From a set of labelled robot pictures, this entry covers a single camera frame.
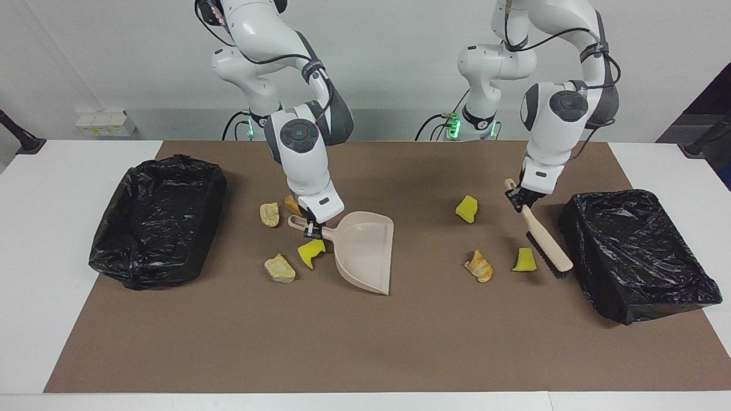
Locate notched yellow sponge piece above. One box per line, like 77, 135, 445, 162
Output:
297, 239, 327, 270

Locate beige hand brush black bristles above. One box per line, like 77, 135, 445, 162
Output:
504, 179, 573, 279

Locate large yellow sponge piece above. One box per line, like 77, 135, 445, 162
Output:
455, 195, 480, 224

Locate angular pale bread piece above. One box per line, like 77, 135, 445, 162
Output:
264, 253, 296, 284

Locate beige plastic dustpan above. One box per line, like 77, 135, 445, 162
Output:
287, 211, 395, 296

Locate small yellow sponge piece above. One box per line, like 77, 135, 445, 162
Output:
512, 247, 537, 272

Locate orange striped croissant piece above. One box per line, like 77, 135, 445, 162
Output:
463, 250, 493, 283

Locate black bag lined trash bin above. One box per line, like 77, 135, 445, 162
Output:
558, 190, 724, 326
89, 154, 227, 291

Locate brown paper table mat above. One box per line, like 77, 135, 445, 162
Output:
45, 141, 731, 393

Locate black stand pole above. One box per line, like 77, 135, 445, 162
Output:
678, 111, 731, 159
0, 108, 47, 155

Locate white power strip box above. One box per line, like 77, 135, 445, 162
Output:
76, 110, 138, 138

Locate black base power cable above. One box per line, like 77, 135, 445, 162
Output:
222, 110, 252, 141
415, 112, 457, 142

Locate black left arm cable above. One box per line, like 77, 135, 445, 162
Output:
496, 0, 623, 163

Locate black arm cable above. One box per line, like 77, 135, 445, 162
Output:
194, 0, 335, 115
496, 0, 623, 163

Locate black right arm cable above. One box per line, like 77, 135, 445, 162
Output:
194, 0, 335, 115

